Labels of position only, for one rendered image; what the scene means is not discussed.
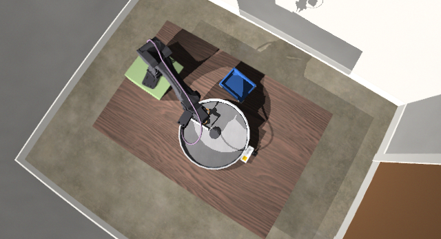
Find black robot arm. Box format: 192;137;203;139
137;37;210;128

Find grey round turntable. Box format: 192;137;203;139
178;98;258;169

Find blue open crate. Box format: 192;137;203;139
219;68;256;103

